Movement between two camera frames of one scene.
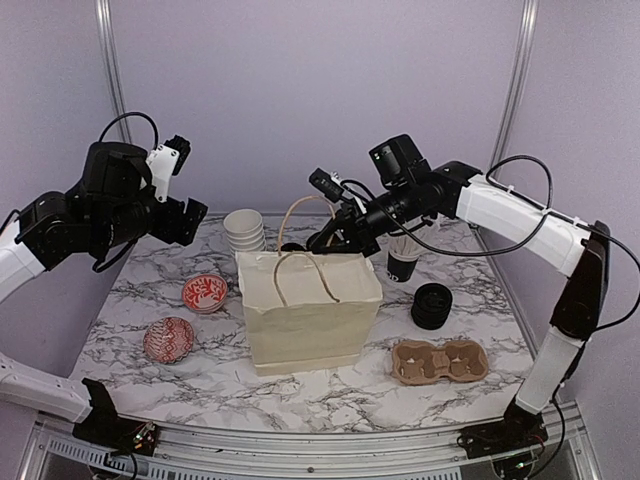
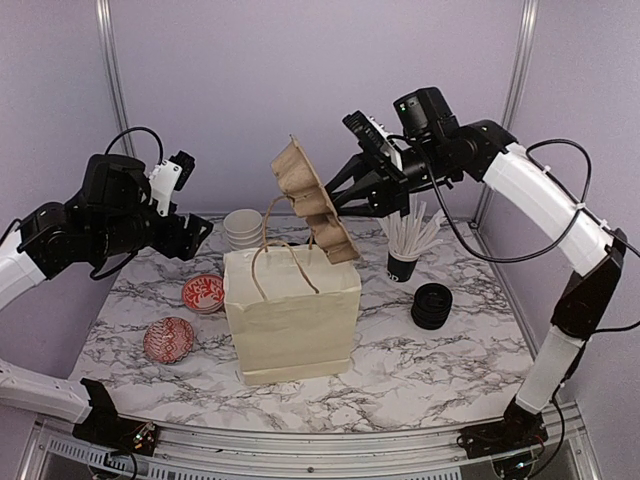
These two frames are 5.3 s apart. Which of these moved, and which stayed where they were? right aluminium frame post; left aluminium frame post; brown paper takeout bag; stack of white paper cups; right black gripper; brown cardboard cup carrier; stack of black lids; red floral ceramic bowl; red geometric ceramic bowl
Moved: right black gripper; brown paper takeout bag; brown cardboard cup carrier
Stayed: left aluminium frame post; right aluminium frame post; red floral ceramic bowl; stack of white paper cups; stack of black lids; red geometric ceramic bowl
